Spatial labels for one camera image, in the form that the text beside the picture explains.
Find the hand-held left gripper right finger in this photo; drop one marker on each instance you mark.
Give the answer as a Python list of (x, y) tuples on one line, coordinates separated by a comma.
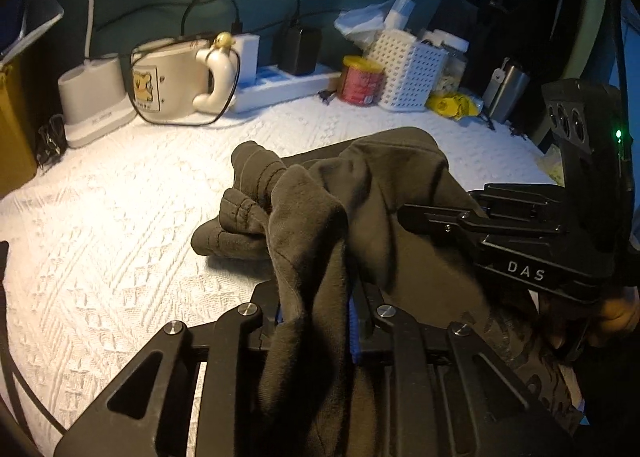
[(354, 334)]

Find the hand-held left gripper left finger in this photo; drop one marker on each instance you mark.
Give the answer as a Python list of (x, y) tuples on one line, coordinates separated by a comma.
[(235, 337)]

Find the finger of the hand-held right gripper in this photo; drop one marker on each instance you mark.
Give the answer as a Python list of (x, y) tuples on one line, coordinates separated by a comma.
[(525, 199), (450, 222)]

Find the brown t-shirt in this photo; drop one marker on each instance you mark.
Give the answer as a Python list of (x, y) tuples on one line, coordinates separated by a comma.
[(310, 217)]

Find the person's right hand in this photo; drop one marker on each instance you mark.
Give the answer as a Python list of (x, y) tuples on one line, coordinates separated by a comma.
[(620, 319)]

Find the yellow snack packet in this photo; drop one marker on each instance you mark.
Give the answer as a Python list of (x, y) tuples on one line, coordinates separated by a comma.
[(452, 106)]

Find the clear jar with white lid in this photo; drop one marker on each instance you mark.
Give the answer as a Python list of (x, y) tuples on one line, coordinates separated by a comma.
[(452, 67)]

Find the white perforated basket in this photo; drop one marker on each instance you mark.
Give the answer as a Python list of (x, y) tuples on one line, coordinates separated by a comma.
[(407, 72)]

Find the person's dark patterned clothing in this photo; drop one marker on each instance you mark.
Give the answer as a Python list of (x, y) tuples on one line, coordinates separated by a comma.
[(530, 362)]

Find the red tin can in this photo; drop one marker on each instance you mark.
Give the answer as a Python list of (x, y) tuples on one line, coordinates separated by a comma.
[(361, 82)]

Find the white power strip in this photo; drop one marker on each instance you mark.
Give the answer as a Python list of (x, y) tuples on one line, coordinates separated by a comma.
[(285, 87)]

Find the crumpled clear plastic bag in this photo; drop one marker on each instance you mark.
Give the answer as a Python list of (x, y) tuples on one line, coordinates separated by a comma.
[(372, 19)]

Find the black charger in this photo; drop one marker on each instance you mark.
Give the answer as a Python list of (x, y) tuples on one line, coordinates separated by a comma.
[(301, 49)]

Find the white charger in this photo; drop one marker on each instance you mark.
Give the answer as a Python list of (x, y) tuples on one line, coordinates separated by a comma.
[(247, 59)]

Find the cream box appliance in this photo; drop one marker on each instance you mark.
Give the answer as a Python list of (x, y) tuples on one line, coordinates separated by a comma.
[(170, 77)]

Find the white desk lamp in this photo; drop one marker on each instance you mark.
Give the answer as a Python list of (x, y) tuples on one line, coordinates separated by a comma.
[(95, 97)]

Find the small yellow duck figure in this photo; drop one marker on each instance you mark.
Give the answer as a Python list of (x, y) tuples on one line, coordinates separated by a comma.
[(225, 41)]

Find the cardboard box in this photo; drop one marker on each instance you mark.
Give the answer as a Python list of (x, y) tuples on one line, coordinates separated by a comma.
[(15, 132)]

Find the laptop screen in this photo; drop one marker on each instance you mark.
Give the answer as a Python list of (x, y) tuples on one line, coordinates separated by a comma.
[(25, 22)]

